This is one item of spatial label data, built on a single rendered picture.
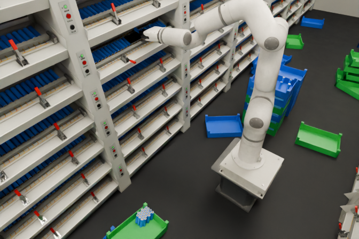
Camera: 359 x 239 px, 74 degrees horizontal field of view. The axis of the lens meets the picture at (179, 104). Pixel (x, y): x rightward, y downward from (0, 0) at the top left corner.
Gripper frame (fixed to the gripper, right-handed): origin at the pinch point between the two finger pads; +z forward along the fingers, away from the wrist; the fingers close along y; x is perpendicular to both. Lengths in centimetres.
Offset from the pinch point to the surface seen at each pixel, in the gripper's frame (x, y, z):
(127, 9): -14.7, 8.4, -2.8
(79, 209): 86, 72, 10
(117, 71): 10.0, 26.2, -5.8
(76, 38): -13.2, 41.7, -10.5
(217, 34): 26, -72, 1
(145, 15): -11.0, 3.4, -9.1
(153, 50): 9.5, 0.2, -5.3
